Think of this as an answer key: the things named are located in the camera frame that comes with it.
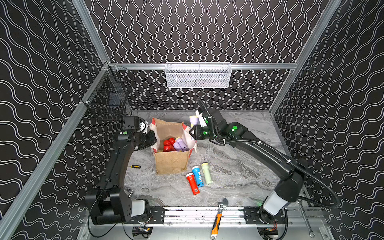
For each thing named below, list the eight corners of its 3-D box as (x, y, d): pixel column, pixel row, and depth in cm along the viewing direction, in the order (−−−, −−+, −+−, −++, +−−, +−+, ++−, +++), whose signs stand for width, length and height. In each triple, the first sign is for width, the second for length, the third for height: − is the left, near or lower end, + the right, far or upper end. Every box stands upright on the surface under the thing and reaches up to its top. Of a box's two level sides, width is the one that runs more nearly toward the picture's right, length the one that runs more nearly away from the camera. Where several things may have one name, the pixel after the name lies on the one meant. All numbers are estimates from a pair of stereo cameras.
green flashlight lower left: (207, 185, 86) (207, 182, 83) (201, 165, 94) (201, 163, 91) (213, 183, 87) (214, 181, 84) (207, 164, 94) (207, 161, 92)
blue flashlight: (197, 188, 84) (197, 186, 82) (191, 168, 91) (191, 166, 89) (204, 186, 85) (204, 184, 83) (198, 167, 92) (198, 165, 90)
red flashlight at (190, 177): (194, 195, 83) (194, 193, 79) (186, 176, 89) (186, 174, 86) (200, 192, 84) (201, 190, 80) (192, 174, 90) (192, 171, 87)
